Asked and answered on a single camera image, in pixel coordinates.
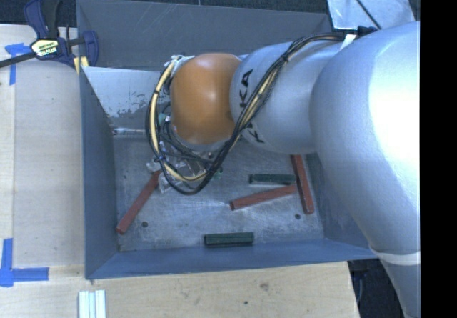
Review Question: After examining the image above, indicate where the red-brown flat block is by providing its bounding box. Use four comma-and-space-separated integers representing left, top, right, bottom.
289, 154, 316, 216
115, 170, 163, 235
228, 184, 298, 212

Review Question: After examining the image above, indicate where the grey metal bin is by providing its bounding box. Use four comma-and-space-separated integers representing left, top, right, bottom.
75, 0, 380, 281

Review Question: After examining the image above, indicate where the dark green flat block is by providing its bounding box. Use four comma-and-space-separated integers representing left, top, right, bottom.
248, 173, 298, 186
203, 232, 256, 248

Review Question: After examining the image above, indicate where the pale wood flat board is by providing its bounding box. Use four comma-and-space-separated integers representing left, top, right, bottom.
12, 63, 86, 269

